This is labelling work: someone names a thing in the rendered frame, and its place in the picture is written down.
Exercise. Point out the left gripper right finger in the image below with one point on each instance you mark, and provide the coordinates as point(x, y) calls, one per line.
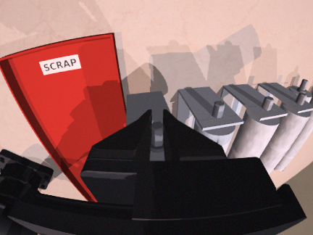
point(187, 143)

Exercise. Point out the red scrap tray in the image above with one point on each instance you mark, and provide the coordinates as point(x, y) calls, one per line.
point(70, 97)

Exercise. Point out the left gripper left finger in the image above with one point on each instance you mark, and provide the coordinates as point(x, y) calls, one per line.
point(128, 142)

